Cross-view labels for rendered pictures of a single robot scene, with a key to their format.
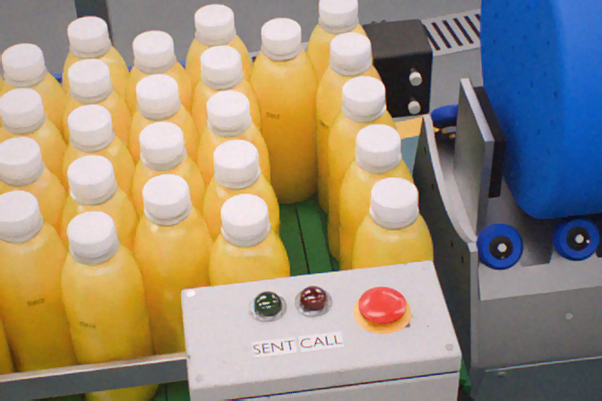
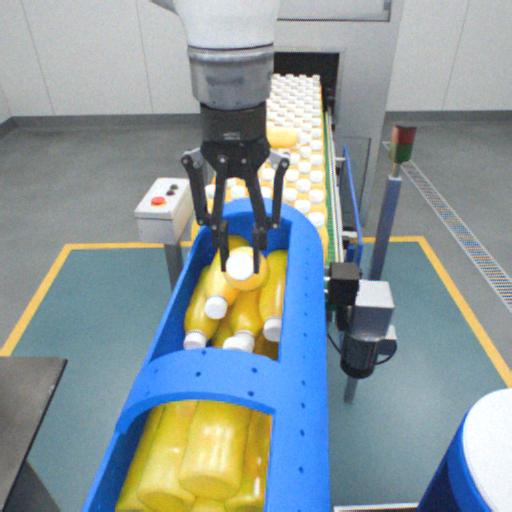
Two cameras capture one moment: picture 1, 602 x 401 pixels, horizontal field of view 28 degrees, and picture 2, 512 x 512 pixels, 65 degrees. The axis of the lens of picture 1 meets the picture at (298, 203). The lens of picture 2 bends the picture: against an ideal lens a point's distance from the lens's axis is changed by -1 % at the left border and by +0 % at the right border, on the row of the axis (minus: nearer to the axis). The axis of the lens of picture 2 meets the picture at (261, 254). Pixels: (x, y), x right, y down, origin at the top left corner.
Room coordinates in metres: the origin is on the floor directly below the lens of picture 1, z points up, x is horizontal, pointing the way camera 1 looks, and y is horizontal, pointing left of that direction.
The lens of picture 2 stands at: (1.09, -0.94, 1.63)
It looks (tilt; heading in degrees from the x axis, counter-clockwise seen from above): 36 degrees down; 103
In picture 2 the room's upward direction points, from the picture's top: straight up
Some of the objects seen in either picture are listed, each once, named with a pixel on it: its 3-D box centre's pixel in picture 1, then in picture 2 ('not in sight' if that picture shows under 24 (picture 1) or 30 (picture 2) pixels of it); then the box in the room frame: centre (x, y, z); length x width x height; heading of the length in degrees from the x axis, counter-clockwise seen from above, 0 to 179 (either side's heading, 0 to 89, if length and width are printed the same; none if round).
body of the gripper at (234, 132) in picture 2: not in sight; (235, 139); (0.96, -0.48, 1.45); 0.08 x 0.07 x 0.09; 6
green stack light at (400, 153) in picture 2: not in sight; (400, 149); (1.24, 0.24, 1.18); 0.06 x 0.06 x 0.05
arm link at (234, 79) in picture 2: not in sight; (232, 73); (0.96, -0.48, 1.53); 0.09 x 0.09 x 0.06
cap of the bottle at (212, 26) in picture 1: (214, 23); (316, 196); (1.02, 0.08, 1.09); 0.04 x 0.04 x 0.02
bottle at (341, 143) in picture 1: (363, 178); not in sight; (0.89, -0.06, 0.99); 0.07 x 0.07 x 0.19
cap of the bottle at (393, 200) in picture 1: (394, 201); not in sight; (0.75, -0.08, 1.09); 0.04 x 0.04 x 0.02
